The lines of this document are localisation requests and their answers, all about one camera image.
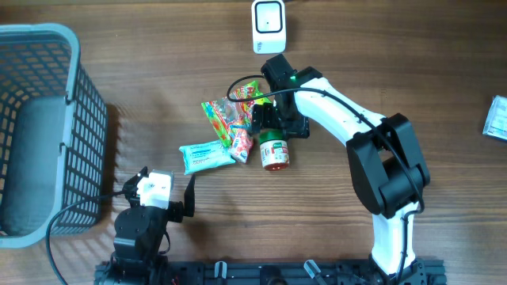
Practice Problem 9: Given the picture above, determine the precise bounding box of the Kleenex tissue pack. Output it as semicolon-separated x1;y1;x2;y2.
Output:
228;128;254;163

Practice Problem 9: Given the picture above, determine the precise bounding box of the white barcode scanner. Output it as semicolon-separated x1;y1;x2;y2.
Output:
251;0;287;55

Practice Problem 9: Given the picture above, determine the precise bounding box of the white paper box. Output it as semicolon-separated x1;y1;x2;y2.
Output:
482;95;507;141

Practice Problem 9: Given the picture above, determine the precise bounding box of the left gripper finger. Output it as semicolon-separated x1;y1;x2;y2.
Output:
123;166;148;190
184;174;196;217

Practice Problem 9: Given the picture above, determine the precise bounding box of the left black cable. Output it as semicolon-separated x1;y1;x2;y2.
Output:
45;191;128;285

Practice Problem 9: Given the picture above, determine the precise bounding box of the green lid spice jar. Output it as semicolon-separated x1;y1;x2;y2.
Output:
259;130;290;171

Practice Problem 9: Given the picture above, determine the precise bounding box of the grey plastic basket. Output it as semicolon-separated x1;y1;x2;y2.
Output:
1;23;109;249

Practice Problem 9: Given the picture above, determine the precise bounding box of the teal wet wipes pack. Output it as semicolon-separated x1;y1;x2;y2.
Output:
179;140;235;175

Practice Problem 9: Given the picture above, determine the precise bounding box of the black cable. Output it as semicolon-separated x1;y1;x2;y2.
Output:
226;74;427;285
45;191;128;285

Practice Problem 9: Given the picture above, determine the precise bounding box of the Haribo candy bag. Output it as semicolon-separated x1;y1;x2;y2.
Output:
201;97;271;147

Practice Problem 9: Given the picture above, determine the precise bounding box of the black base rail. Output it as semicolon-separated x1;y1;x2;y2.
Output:
93;259;448;285

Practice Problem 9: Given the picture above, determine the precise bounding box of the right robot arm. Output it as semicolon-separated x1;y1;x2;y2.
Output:
253;55;430;283

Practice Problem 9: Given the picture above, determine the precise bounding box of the right black cable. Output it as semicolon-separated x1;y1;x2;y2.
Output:
226;74;427;285

